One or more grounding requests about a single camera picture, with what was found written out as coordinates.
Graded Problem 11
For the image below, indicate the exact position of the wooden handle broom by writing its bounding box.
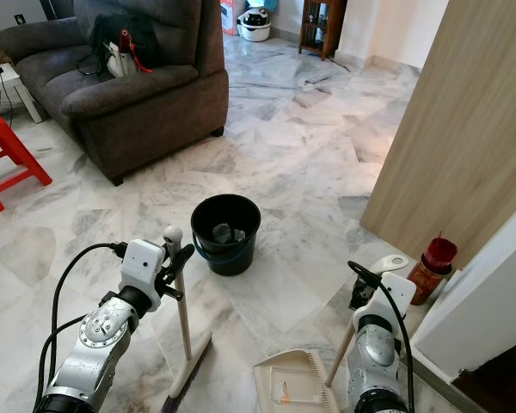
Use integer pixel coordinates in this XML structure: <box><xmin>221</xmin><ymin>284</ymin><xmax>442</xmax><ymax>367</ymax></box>
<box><xmin>162</xmin><ymin>225</ymin><xmax>213</xmax><ymax>413</ymax></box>

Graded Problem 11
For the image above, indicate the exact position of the white handbag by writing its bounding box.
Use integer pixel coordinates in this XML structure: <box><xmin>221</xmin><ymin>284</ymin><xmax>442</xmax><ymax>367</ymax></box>
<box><xmin>107</xmin><ymin>43</ymin><xmax>140</xmax><ymax>78</ymax></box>

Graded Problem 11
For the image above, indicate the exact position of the black plastic bucket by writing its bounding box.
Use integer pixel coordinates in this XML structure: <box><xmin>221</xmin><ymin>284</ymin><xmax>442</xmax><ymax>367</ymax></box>
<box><xmin>190</xmin><ymin>194</ymin><xmax>261</xmax><ymax>276</ymax></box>

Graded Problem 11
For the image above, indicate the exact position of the red plastic stool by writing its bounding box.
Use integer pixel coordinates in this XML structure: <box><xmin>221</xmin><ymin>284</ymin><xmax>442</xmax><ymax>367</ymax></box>
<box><xmin>0</xmin><ymin>112</ymin><xmax>52</xmax><ymax>213</ymax></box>

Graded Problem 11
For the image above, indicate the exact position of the dark wooden shelf stand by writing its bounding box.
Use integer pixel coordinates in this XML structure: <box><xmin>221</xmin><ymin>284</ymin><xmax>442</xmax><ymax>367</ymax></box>
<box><xmin>298</xmin><ymin>0</ymin><xmax>347</xmax><ymax>59</ymax></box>

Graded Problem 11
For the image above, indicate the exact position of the beige dustpan wooden handle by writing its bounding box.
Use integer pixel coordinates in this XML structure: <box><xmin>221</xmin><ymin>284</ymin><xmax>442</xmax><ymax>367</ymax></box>
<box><xmin>252</xmin><ymin>255</ymin><xmax>409</xmax><ymax>413</ymax></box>

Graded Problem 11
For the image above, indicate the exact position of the dark grey fabric sofa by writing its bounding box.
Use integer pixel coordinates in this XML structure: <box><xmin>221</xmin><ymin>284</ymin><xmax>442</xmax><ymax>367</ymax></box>
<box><xmin>0</xmin><ymin>0</ymin><xmax>229</xmax><ymax>186</ymax></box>

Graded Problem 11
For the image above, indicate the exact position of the red white box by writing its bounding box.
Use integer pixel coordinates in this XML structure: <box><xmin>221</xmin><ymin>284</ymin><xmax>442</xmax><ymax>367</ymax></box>
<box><xmin>221</xmin><ymin>0</ymin><xmax>246</xmax><ymax>37</ymax></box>

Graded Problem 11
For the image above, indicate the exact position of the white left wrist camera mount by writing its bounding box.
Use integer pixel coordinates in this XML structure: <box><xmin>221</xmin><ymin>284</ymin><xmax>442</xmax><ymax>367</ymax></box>
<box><xmin>120</xmin><ymin>239</ymin><xmax>166</xmax><ymax>293</ymax></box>

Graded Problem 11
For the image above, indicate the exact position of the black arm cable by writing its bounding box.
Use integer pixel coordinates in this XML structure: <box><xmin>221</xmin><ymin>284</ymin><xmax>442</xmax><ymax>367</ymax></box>
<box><xmin>347</xmin><ymin>260</ymin><xmax>415</xmax><ymax>413</ymax></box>
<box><xmin>39</xmin><ymin>242</ymin><xmax>126</xmax><ymax>407</ymax></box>

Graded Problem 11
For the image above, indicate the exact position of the tall light wooden panel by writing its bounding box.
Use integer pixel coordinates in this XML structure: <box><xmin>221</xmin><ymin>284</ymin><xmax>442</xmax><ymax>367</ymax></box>
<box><xmin>359</xmin><ymin>0</ymin><xmax>516</xmax><ymax>268</ymax></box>

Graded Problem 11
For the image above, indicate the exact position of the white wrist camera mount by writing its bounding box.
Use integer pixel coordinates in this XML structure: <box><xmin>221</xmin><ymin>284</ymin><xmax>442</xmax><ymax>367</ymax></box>
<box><xmin>120</xmin><ymin>239</ymin><xmax>166</xmax><ymax>293</ymax></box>
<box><xmin>354</xmin><ymin>271</ymin><xmax>416</xmax><ymax>332</ymax></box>

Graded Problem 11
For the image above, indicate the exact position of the white round cooker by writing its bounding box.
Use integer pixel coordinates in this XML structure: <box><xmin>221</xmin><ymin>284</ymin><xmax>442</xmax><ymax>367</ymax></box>
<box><xmin>241</xmin><ymin>7</ymin><xmax>274</xmax><ymax>42</ymax></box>

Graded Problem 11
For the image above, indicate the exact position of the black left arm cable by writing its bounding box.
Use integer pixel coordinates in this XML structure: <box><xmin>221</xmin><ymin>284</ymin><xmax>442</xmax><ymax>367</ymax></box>
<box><xmin>39</xmin><ymin>242</ymin><xmax>126</xmax><ymax>407</ymax></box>

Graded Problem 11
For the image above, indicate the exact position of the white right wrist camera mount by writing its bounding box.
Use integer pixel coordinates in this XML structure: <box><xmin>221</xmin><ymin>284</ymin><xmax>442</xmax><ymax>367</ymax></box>
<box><xmin>354</xmin><ymin>271</ymin><xmax>416</xmax><ymax>332</ymax></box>

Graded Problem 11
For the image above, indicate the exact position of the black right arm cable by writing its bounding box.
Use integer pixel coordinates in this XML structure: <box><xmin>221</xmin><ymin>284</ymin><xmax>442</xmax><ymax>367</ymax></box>
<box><xmin>347</xmin><ymin>260</ymin><xmax>415</xmax><ymax>413</ymax></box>

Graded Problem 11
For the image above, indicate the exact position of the black backpack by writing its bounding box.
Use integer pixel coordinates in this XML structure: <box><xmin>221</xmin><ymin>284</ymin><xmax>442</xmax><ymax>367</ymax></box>
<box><xmin>90</xmin><ymin>13</ymin><xmax>164</xmax><ymax>77</ymax></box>

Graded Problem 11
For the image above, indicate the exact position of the white side table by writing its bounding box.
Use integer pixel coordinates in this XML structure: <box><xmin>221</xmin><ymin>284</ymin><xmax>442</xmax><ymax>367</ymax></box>
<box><xmin>0</xmin><ymin>62</ymin><xmax>44</xmax><ymax>123</ymax></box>

